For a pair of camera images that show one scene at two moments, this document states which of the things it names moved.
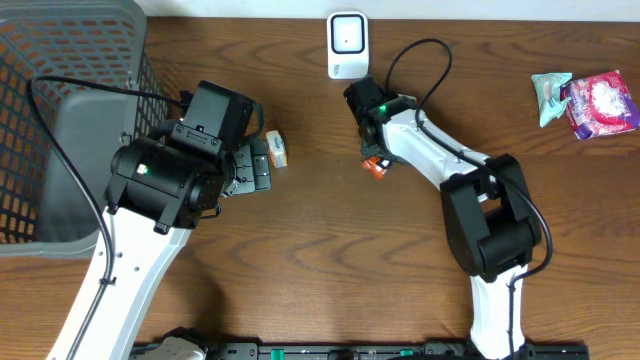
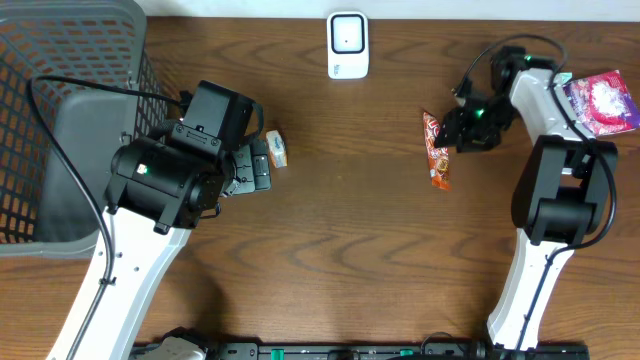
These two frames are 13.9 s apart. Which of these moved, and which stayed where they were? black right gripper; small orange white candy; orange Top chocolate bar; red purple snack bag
Moved: black right gripper; orange Top chocolate bar
Stayed: small orange white candy; red purple snack bag
